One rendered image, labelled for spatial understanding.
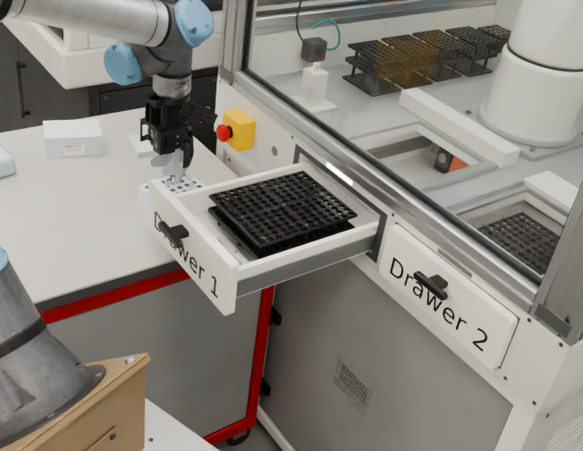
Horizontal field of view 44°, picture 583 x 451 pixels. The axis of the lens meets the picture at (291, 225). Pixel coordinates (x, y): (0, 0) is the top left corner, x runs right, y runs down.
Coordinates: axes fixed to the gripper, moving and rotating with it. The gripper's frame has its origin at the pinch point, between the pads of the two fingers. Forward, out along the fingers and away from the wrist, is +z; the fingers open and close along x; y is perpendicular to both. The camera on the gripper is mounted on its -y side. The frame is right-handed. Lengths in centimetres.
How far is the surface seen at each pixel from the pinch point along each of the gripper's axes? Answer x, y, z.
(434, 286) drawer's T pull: 64, -5, -10
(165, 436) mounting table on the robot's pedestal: 52, 40, 6
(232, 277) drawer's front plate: 41.6, 20.0, -8.6
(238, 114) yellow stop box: -1.3, -17.5, -9.4
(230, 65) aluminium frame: -9.3, -21.0, -17.4
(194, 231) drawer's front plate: 30.0, 18.9, -10.5
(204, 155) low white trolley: -11.4, -16.7, 5.7
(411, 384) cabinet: 61, -12, 20
